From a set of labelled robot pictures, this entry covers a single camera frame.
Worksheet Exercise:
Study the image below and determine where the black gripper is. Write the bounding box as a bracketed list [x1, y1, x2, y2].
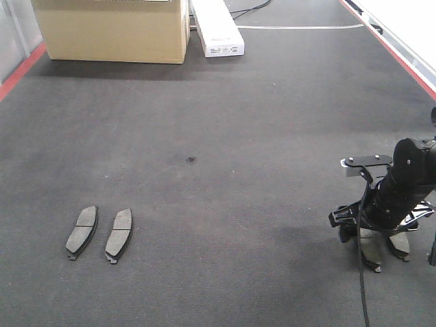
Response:
[328, 138, 435, 242]

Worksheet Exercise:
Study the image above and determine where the dark brake pad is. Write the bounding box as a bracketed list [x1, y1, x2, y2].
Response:
[387, 232, 410, 262]
[356, 228, 382, 273]
[65, 206, 98, 261]
[105, 208, 133, 264]

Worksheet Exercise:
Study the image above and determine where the white long box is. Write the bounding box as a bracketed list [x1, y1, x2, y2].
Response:
[190, 0, 245, 58]

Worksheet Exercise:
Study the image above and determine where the cardboard box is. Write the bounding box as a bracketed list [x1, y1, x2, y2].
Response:
[31, 1, 190, 64]

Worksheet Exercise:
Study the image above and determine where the white conveyor side rail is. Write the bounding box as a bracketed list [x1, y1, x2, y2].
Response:
[341, 1, 435, 99]

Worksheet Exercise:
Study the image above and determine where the black cable behind boxes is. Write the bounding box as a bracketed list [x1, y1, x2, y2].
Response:
[230, 0, 273, 20]

